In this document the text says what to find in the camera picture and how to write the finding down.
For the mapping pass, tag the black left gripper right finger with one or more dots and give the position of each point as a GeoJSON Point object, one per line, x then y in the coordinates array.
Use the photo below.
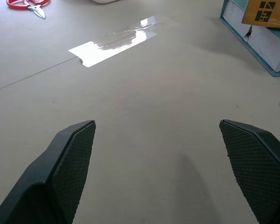
{"type": "Point", "coordinates": [254, 163]}

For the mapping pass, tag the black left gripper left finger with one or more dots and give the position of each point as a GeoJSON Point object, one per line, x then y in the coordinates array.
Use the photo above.
{"type": "Point", "coordinates": [49, 177]}

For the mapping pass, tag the orange card with black print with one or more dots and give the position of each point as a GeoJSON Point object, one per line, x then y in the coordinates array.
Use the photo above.
{"type": "Point", "coordinates": [266, 14]}

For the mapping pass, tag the teal and white box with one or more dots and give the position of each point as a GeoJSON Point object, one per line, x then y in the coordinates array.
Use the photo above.
{"type": "Point", "coordinates": [256, 39]}

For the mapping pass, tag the clear glossy tape strip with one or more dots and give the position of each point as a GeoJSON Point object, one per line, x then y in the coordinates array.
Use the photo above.
{"type": "Point", "coordinates": [121, 39]}

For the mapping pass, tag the white object at table edge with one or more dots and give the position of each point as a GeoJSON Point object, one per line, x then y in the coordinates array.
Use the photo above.
{"type": "Point", "coordinates": [104, 1]}

